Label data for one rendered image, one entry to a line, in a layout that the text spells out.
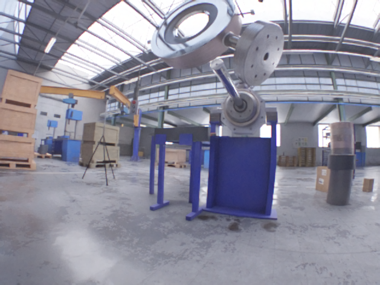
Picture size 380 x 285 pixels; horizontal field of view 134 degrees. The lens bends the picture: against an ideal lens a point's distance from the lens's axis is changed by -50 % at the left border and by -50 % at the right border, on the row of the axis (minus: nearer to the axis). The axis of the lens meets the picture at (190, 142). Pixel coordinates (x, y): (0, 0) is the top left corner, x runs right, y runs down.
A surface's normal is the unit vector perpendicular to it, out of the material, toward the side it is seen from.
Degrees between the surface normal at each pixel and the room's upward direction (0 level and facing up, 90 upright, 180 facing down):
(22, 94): 90
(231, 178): 90
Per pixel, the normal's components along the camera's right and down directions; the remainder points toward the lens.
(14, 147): 0.86, 0.01
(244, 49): -0.79, 0.29
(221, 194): -0.44, -0.08
